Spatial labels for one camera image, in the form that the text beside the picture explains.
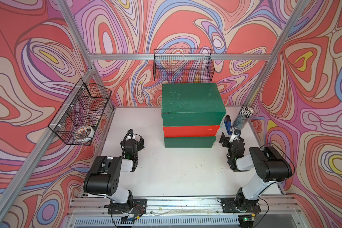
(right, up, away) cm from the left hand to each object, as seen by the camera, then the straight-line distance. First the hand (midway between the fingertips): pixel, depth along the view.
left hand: (134, 138), depth 93 cm
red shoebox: (+36, +5, -9) cm, 38 cm away
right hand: (+64, +2, +1) cm, 64 cm away
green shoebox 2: (+37, -2, -2) cm, 37 cm away
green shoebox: (+36, +21, -20) cm, 46 cm away
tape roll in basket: (-18, +6, -24) cm, 31 cm away
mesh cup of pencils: (+74, +17, -1) cm, 76 cm away
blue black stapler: (+68, +10, +13) cm, 70 cm away
